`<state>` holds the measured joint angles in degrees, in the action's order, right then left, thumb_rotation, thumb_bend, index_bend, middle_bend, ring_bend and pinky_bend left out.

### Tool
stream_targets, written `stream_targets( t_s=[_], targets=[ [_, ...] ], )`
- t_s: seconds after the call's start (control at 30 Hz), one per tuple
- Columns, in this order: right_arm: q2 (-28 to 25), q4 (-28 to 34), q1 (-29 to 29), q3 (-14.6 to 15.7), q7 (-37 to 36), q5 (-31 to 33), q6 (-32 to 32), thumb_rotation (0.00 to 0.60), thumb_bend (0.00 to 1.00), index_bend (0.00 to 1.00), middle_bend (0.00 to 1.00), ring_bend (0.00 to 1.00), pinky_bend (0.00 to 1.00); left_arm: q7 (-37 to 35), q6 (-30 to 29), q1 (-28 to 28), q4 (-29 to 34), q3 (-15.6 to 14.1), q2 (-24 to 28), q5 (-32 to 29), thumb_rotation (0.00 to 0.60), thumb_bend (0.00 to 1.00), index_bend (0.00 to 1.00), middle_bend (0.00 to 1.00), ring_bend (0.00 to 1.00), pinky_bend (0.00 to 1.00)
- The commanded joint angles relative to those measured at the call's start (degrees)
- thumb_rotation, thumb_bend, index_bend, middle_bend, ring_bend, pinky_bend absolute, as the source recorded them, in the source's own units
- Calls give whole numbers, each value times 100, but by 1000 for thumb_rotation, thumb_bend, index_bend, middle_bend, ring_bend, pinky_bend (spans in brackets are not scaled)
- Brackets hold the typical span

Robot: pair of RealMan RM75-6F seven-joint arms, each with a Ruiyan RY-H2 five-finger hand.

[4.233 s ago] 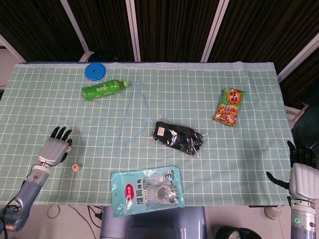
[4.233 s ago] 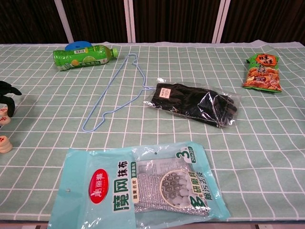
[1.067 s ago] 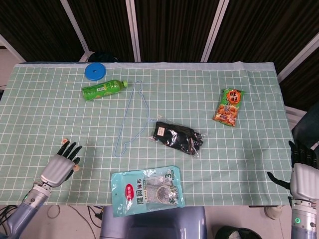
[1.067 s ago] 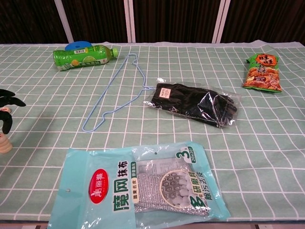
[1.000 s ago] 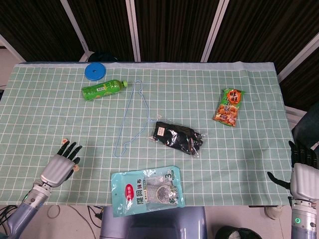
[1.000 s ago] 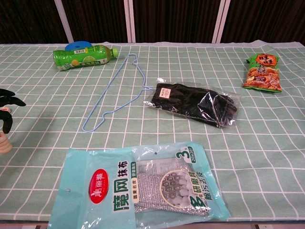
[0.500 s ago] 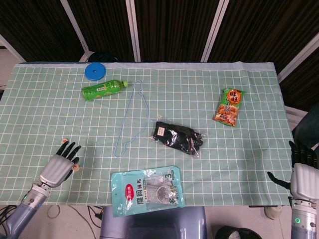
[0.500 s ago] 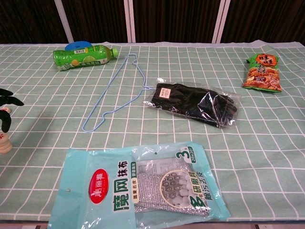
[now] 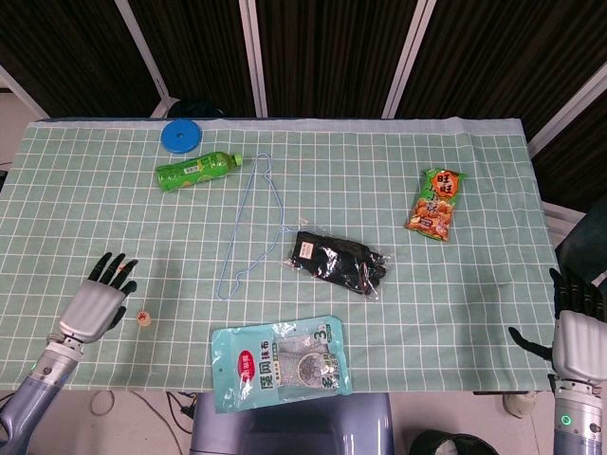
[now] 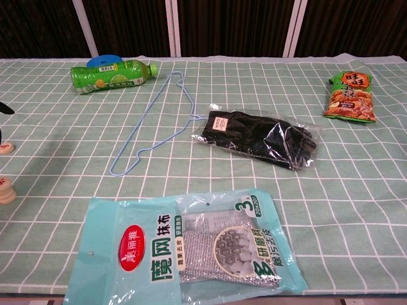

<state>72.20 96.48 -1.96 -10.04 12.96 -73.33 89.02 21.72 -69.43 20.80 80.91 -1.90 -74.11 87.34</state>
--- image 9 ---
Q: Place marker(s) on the blue round plastic disc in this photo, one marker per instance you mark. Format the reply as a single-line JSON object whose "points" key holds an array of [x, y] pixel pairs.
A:
{"points": [[173, 140]]}

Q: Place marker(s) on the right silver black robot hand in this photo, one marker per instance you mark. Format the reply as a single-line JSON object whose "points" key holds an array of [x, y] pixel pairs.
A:
{"points": [[581, 346]]}

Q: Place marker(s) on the white table foot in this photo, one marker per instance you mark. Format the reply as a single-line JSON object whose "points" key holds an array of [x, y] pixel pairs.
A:
{"points": [[519, 404]]}

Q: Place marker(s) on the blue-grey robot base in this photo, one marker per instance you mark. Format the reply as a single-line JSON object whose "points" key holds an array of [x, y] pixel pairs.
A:
{"points": [[294, 429]]}

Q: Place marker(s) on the green white checkered tablecloth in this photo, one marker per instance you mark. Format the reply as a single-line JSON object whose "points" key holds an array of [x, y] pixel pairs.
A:
{"points": [[379, 332]]}

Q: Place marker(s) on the white partition post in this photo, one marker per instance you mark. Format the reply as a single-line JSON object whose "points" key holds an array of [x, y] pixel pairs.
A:
{"points": [[21, 92], [142, 52], [253, 57], [569, 111], [408, 57]]}

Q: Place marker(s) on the dark chair behind table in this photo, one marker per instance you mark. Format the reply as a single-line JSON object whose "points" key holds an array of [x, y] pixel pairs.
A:
{"points": [[196, 108]]}

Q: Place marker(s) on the black gloves in clear bag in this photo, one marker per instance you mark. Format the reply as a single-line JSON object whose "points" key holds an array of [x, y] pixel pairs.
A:
{"points": [[332, 263]]}

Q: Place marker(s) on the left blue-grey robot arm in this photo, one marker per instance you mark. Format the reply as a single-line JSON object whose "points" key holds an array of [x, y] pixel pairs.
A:
{"points": [[38, 388]]}

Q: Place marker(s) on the teal cleaning cloth package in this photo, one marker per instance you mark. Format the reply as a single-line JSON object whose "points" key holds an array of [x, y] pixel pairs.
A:
{"points": [[246, 374]]}

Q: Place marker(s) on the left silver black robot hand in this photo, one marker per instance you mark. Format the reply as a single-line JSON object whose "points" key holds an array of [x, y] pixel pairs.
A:
{"points": [[92, 310]]}

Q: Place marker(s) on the green orange snack bag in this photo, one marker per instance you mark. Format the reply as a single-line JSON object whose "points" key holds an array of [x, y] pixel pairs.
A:
{"points": [[434, 208]]}

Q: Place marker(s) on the green tea plastic bottle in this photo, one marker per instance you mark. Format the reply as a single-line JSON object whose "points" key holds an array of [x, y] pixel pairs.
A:
{"points": [[194, 170]]}

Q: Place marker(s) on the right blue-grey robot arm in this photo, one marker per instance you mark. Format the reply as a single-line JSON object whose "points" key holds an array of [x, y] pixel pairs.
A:
{"points": [[583, 422]]}

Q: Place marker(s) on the black trash bin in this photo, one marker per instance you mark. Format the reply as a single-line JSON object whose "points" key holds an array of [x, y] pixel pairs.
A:
{"points": [[450, 443]]}

